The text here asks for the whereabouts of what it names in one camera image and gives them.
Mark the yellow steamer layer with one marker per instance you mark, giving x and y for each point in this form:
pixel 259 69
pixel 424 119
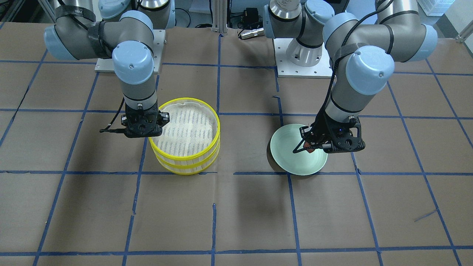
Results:
pixel 189 166
pixel 192 134

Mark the green plate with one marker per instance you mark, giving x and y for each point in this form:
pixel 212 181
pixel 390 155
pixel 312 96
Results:
pixel 282 144

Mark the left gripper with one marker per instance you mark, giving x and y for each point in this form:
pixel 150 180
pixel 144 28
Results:
pixel 320 129

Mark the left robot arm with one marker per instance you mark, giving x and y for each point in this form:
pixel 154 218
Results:
pixel 362 55

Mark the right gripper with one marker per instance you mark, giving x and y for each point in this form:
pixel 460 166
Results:
pixel 163 118

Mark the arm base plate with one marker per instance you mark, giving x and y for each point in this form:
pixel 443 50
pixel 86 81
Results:
pixel 106 65
pixel 295 61

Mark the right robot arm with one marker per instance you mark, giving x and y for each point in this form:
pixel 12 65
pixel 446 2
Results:
pixel 126 36

